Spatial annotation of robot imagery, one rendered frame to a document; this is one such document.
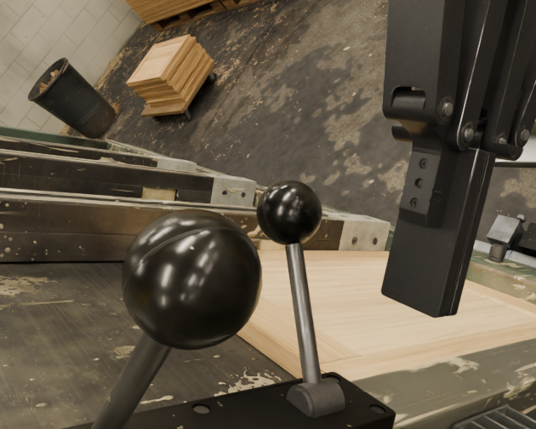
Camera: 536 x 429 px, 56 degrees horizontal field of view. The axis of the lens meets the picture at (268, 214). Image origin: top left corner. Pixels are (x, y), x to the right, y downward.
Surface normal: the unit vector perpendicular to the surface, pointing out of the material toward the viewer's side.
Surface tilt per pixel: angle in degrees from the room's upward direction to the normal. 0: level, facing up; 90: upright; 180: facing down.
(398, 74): 44
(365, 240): 90
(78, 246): 90
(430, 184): 31
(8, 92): 90
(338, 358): 59
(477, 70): 90
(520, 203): 0
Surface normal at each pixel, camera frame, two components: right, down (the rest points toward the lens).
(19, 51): 0.69, 0.08
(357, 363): 0.18, -0.97
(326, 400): 0.59, -0.40
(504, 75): -0.77, -0.05
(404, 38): -0.80, 0.18
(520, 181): -0.58, -0.54
